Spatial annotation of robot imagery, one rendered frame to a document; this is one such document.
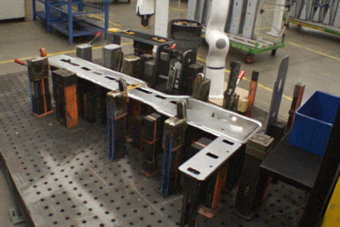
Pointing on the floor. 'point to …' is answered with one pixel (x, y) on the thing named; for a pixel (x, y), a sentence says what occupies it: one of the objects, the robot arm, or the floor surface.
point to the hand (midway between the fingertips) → (144, 22)
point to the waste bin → (185, 35)
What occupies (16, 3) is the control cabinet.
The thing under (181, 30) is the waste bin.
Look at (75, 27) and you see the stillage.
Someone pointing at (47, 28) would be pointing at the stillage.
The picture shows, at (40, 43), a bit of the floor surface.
